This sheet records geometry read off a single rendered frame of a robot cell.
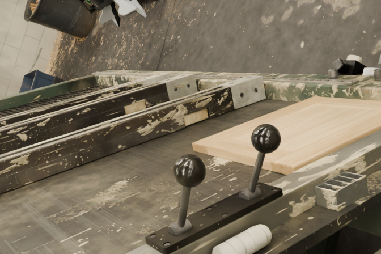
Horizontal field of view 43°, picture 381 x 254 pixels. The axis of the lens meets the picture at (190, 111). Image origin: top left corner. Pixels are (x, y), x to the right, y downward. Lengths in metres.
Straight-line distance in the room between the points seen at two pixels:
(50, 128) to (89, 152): 0.36
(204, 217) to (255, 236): 0.07
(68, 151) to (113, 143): 0.11
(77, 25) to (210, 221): 4.94
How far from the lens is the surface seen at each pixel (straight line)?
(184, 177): 0.54
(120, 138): 1.21
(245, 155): 0.95
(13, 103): 2.43
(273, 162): 0.89
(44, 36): 6.49
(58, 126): 1.53
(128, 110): 1.62
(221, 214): 0.65
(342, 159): 0.81
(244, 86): 1.41
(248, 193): 0.68
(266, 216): 0.69
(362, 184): 0.76
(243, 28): 3.22
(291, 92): 1.40
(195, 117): 1.32
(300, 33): 2.82
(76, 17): 5.46
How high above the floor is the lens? 1.86
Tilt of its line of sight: 34 degrees down
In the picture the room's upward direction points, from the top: 69 degrees counter-clockwise
